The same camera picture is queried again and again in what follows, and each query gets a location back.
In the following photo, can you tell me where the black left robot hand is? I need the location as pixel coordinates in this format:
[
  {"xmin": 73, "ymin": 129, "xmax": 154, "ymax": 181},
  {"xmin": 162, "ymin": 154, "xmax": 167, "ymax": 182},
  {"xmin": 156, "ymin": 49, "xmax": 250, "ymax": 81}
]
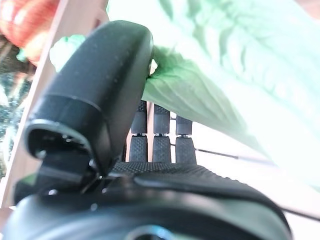
[{"xmin": 0, "ymin": 19, "xmax": 293, "ymax": 240}]

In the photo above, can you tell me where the napa cabbage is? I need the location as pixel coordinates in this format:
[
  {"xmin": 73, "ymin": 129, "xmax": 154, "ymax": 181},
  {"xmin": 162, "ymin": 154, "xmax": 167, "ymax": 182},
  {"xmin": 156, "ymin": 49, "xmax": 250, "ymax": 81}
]
[{"xmin": 107, "ymin": 0, "xmax": 320, "ymax": 193}]

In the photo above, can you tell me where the green striped pumpkin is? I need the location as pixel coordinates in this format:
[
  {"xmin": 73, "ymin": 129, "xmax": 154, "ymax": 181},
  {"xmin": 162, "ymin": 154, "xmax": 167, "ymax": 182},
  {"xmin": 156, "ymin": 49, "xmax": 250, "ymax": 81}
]
[{"xmin": 0, "ymin": 34, "xmax": 35, "ymax": 176}]

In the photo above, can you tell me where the orange pumpkin green stem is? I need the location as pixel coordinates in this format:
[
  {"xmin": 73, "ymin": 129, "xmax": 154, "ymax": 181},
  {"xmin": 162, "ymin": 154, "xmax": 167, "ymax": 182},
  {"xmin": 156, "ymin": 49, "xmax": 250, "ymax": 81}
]
[{"xmin": 0, "ymin": 0, "xmax": 87, "ymax": 72}]

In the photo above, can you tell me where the slatted wooden crate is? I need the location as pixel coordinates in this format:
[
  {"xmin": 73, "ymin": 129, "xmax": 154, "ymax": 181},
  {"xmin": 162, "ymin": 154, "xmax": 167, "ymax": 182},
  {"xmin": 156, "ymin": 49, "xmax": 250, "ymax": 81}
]
[{"xmin": 122, "ymin": 99, "xmax": 320, "ymax": 223}]

